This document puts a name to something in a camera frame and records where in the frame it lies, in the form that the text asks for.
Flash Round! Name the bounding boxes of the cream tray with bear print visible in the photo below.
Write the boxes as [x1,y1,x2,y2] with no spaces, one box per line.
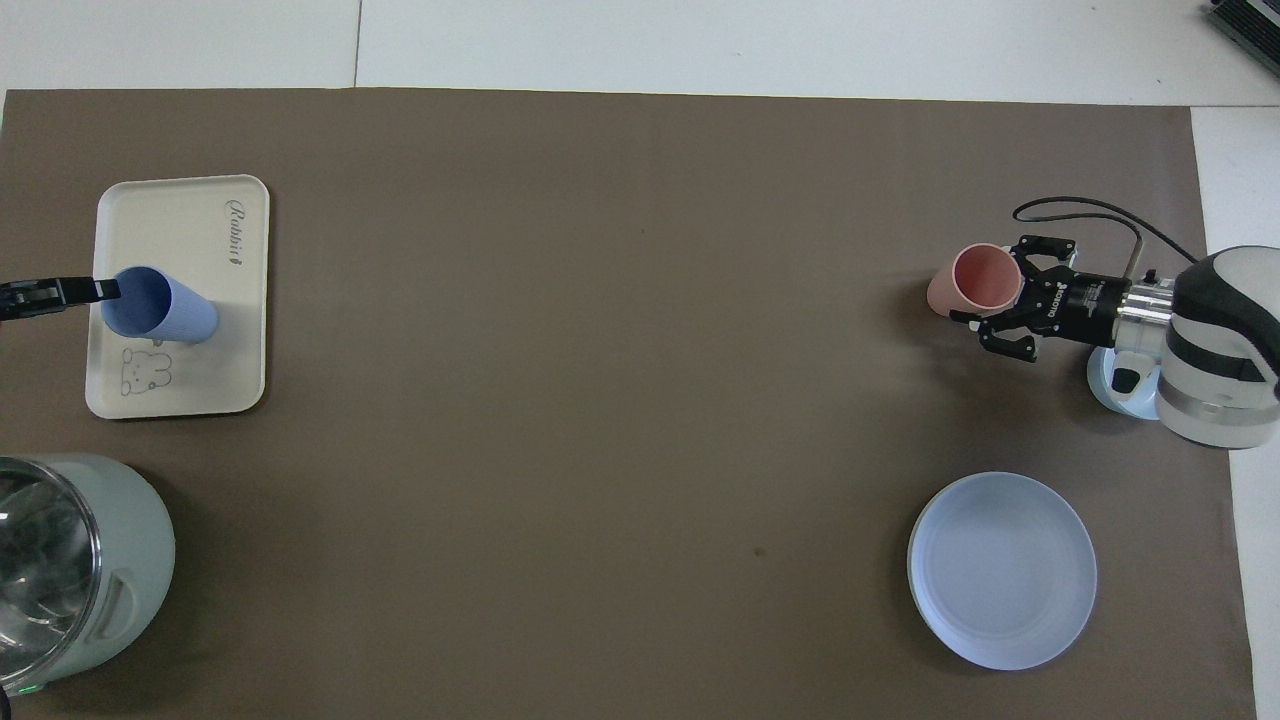
[84,174,272,421]

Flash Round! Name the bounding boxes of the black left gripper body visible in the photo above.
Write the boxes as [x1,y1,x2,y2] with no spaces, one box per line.
[0,281,47,324]

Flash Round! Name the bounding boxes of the blue plastic cup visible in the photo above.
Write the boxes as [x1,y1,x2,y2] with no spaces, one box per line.
[99,264,220,345]

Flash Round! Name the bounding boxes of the dark grey ribbed device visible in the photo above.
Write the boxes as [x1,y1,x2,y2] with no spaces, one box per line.
[1204,0,1280,53]

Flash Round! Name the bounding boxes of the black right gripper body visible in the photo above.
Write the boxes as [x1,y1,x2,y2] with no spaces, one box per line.
[1018,260,1135,348]

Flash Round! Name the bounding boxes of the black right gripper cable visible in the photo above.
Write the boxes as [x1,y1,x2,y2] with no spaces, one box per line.
[1012,195,1217,279]

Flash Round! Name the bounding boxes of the pale green cooking pot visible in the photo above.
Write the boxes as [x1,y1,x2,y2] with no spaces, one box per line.
[0,454,178,698]

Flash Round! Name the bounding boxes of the blue plastic plate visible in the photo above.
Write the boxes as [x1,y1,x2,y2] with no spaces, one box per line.
[906,471,1099,672]

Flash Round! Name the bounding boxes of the pink plastic cup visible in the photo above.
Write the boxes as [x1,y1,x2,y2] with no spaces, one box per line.
[925,242,1026,320]

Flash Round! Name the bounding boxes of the brown table mat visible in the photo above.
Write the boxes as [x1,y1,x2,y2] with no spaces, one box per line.
[0,88,1259,720]

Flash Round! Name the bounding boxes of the light blue bowl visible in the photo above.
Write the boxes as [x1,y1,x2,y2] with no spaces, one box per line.
[1086,344,1167,422]

